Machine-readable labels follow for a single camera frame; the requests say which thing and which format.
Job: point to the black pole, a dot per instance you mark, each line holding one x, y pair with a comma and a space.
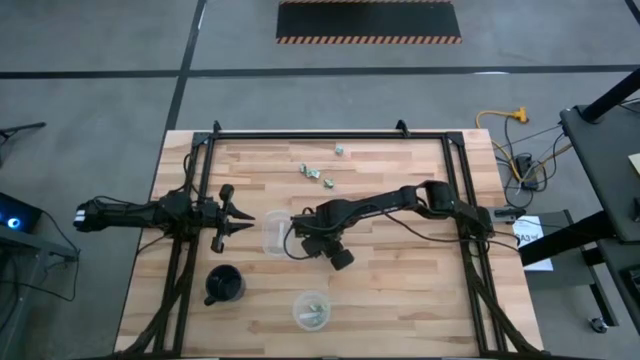
612, 97

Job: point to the round clear plastic container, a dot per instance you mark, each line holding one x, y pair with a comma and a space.
302, 302

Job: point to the white paper sheet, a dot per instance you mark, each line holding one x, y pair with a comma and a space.
535, 227

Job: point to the black side table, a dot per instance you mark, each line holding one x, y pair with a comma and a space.
600, 165

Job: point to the black side table base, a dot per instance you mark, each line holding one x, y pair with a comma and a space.
565, 242

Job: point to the black mug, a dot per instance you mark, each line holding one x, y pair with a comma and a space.
225, 285

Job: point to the grey equipment stand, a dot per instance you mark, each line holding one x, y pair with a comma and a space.
35, 245

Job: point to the computer with blue light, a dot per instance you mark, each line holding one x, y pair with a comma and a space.
22, 215

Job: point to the rectangular clear plastic container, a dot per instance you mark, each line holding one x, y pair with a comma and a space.
272, 235

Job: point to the black power strip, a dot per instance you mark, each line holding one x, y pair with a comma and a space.
526, 170

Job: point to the caster wheel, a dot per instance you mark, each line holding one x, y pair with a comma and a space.
598, 325

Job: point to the black metal table frame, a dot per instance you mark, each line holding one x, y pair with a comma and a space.
325, 135

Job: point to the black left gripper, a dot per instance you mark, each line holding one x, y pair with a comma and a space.
219, 215

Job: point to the black tripod leg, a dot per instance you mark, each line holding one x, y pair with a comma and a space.
25, 128

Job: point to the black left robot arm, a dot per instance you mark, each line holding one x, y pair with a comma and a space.
125, 215

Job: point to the black hazard-striped floor mat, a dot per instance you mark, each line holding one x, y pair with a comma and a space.
367, 20

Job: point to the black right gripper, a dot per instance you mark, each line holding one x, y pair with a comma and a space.
320, 242

